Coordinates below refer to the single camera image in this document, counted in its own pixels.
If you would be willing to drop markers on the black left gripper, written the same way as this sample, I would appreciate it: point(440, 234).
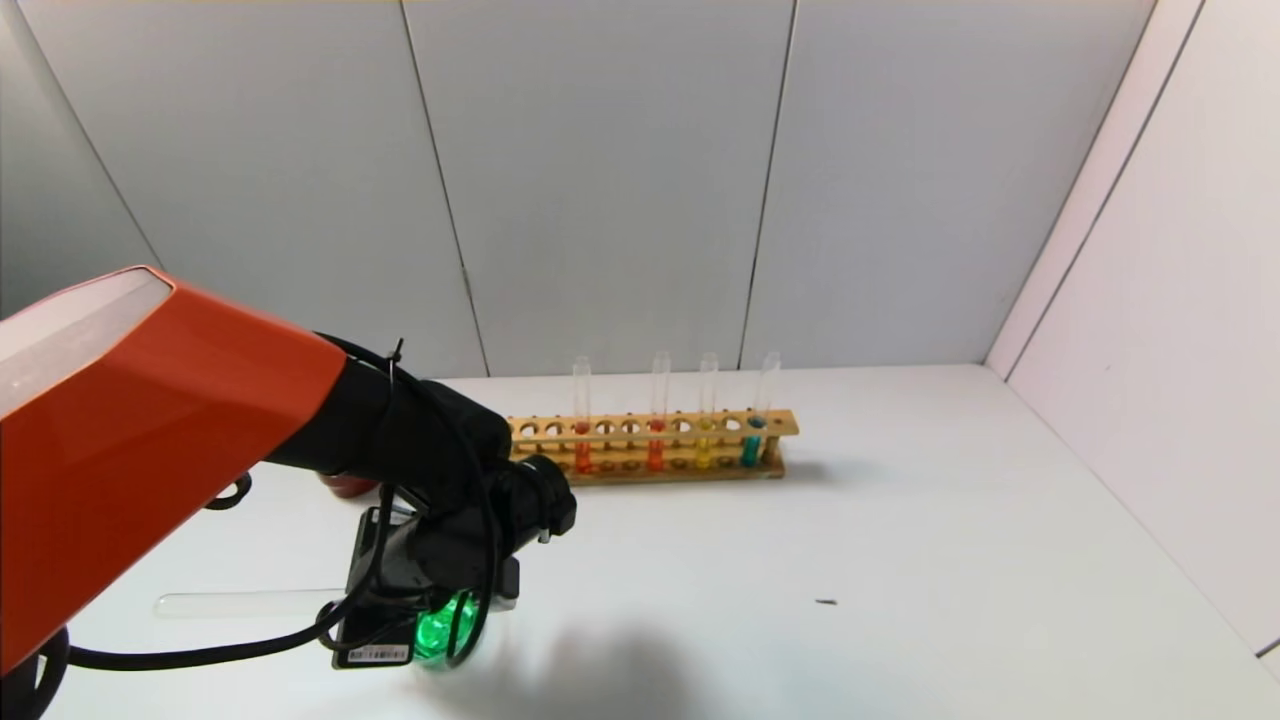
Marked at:
point(377, 641)

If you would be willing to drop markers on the yellow pigment glass test tube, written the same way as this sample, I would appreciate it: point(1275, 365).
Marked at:
point(703, 455)
point(250, 603)

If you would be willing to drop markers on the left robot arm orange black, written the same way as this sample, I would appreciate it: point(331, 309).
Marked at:
point(150, 420)

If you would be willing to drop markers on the red pigment glass test tube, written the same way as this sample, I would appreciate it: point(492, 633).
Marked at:
point(583, 460)
point(655, 458)

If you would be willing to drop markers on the wooden test tube rack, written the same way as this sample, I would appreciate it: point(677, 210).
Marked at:
point(660, 470)

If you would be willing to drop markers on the blue pigment glass test tube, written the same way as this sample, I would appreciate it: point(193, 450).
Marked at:
point(750, 452)

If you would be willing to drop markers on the clear glass dish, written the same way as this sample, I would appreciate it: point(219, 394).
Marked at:
point(440, 630)

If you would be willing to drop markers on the dark red plastic cup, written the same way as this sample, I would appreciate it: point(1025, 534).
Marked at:
point(348, 486)

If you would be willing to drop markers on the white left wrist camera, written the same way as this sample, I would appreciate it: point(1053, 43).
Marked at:
point(508, 580)

